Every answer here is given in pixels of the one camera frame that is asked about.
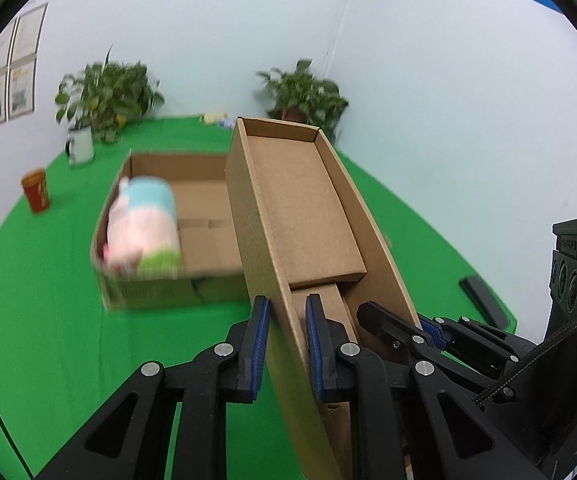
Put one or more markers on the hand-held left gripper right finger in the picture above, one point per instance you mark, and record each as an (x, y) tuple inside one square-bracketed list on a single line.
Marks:
[(315, 347)]

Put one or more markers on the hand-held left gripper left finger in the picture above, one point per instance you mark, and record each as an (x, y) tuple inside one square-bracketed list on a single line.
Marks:
[(258, 342)]

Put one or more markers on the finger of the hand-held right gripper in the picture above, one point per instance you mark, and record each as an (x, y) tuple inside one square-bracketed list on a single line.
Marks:
[(391, 330), (473, 342)]

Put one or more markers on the narrow cardboard insert tray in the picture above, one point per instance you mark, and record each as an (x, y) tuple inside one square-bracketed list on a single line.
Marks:
[(293, 210)]

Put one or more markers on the large cardboard box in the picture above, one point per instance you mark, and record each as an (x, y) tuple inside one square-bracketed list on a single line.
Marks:
[(203, 195)]

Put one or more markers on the black remote control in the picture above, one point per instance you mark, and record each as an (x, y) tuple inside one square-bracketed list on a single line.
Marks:
[(486, 301)]

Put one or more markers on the pink and green plush toy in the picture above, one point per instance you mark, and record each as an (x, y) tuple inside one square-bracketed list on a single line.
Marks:
[(141, 225)]

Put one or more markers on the yellow paper packet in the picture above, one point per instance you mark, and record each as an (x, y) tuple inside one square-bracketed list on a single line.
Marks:
[(212, 118)]

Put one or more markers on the small leafy potted plant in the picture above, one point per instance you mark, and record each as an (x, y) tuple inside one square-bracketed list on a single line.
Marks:
[(301, 90)]

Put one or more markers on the white enamel mug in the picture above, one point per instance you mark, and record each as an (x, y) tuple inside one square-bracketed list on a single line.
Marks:
[(81, 145)]

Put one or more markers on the red paper cup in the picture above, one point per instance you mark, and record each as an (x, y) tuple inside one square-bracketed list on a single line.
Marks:
[(36, 191)]

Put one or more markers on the large leafy potted plant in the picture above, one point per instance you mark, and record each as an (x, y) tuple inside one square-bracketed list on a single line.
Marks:
[(108, 90)]

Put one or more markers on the group of framed wall certificates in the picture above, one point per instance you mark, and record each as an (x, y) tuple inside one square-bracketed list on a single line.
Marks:
[(21, 85)]

